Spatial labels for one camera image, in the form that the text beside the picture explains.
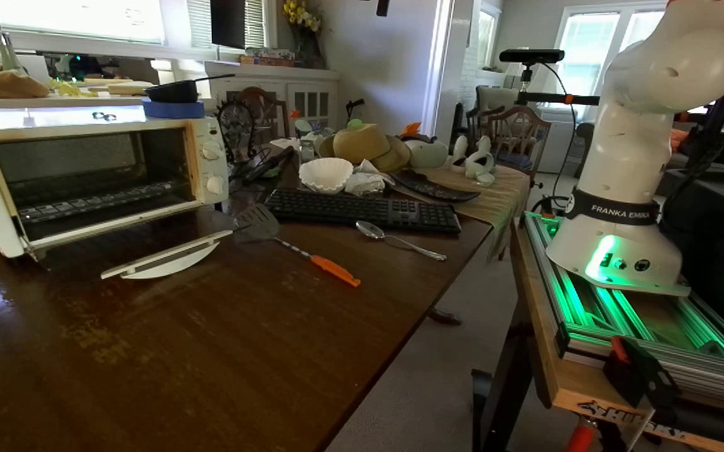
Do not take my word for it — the white bowl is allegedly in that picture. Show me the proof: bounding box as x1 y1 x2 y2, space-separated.
296 156 358 195

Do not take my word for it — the yellow flower plant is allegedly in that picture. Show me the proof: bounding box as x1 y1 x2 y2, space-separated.
279 0 328 38

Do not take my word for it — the crumpled white plastic bag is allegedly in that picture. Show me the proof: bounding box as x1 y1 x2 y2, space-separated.
343 158 392 201

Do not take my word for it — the orange black bar clamp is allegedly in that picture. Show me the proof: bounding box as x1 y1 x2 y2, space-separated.
563 335 685 452

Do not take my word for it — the ornate dark wooden chair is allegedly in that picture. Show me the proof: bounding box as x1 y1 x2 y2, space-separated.
215 86 293 168

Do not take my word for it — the orange handled metal spatula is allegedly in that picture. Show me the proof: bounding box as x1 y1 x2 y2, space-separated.
232 201 366 292

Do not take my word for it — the white glass door cabinet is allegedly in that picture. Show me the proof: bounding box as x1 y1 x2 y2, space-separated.
210 62 343 139

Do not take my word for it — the silver faucet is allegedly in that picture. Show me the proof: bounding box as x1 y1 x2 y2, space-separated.
0 0 22 75

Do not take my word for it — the white figurine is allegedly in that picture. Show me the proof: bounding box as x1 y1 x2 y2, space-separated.
460 132 500 188

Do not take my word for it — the silver metal spoon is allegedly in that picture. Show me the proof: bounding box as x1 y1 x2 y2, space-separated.
352 219 450 263

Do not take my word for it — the black plate with contents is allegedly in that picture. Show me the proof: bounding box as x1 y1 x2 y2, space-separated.
392 168 484 207

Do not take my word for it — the pale green bowl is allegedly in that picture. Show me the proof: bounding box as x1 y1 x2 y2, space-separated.
401 139 452 175

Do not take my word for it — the large black box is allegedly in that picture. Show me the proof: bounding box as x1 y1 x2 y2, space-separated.
656 158 724 352

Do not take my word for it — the small black pan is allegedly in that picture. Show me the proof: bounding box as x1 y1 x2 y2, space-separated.
144 70 240 105

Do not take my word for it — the woven beige placemat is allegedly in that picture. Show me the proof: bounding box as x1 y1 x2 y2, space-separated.
423 164 533 232

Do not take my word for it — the white toaster oven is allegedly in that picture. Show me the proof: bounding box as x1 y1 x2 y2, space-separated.
0 112 237 283

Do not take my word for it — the black camera bar on stand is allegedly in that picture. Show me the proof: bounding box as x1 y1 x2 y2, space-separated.
495 45 569 68

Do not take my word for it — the black computer keyboard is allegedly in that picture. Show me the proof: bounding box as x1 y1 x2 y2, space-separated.
261 185 465 239

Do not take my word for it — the carved wooden chair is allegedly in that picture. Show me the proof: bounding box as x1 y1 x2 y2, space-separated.
475 104 554 180

